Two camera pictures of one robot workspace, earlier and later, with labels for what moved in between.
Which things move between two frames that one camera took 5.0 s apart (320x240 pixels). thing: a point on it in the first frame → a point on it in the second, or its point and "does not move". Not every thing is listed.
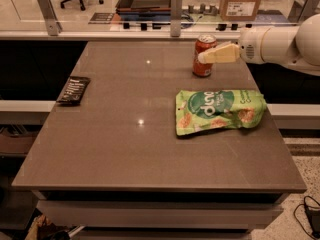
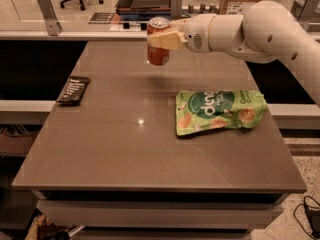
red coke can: x=203 y=43 → x=155 y=55
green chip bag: x=200 y=110 does not move
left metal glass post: x=53 y=26 does not move
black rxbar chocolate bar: x=73 y=90 does not move
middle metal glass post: x=176 y=8 does not move
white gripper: x=249 y=46 → x=196 y=34
